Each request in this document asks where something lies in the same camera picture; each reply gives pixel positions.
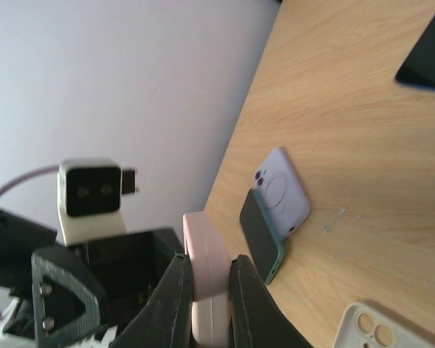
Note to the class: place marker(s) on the green-edged black phone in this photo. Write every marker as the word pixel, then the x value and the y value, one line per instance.
pixel 261 236

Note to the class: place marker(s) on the pink phone case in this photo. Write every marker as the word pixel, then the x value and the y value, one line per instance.
pixel 211 309

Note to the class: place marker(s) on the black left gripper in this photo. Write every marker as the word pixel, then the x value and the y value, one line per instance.
pixel 92 291

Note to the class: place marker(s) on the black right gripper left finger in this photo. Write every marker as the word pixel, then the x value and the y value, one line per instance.
pixel 165 320

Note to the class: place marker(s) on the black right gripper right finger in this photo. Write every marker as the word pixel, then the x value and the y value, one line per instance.
pixel 257 320

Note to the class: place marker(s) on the beige phone case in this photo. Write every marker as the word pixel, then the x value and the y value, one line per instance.
pixel 365 326

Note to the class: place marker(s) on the black phone far centre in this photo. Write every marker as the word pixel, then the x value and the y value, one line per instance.
pixel 418 69

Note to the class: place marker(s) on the lilac phone case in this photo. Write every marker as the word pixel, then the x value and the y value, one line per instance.
pixel 282 192

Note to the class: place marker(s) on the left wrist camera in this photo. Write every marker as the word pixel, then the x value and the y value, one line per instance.
pixel 89 197

